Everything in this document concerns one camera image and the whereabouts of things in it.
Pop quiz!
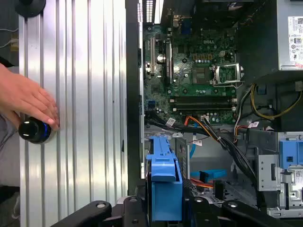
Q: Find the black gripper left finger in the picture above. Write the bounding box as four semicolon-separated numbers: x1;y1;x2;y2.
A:
51;195;149;227

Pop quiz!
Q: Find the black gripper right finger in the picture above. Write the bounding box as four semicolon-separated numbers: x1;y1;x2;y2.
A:
190;197;293;227

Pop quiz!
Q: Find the hard disk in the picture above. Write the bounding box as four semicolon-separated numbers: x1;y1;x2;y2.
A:
145;135;191;222

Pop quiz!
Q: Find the black RAM slot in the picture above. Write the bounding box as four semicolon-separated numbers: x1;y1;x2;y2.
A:
169;99;238;104
169;95;238;100
172;107;235;113
172;104;235;109

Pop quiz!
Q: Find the long black expansion slot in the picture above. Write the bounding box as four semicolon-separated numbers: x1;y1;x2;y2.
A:
165;39;174;86

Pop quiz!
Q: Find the white expansion slot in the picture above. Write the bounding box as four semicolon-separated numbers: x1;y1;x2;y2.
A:
150;36;156;74

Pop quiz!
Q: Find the person's bare hand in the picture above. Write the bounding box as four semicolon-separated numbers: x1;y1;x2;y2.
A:
0;62;60;131

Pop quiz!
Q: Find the blue carrier in drive cage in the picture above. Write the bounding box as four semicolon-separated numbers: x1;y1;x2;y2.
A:
278;139;303;171

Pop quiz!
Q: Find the black open PC case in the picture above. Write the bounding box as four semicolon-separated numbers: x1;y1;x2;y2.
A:
125;0;303;227

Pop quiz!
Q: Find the green motherboard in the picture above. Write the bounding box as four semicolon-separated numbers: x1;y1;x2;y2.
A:
142;14;246;126

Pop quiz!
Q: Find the metal locking lever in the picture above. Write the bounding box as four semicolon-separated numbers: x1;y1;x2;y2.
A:
212;79;245;87

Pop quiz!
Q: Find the person's grey clothed trunk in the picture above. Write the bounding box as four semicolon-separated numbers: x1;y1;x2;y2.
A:
0;113;21;188

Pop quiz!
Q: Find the CPU socket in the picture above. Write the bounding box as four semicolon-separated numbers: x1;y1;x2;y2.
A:
211;63;245;87

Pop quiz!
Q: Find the grey power supply unit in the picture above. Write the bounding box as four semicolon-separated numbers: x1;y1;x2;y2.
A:
276;0;303;71

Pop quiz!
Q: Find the black round rubber foot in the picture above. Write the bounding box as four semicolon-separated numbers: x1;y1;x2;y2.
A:
15;0;47;17

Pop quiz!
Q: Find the disk power wire black plug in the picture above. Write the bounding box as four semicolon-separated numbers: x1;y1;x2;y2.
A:
189;177;226;201

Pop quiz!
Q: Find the blue flat disk data wire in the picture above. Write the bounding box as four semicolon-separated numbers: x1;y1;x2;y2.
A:
188;143;228;183

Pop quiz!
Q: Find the black cable bundle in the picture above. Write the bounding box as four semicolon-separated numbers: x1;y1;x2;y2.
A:
144;110;267;211

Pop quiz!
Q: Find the yellow wire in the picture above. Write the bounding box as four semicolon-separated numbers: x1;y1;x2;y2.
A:
250;83;303;119

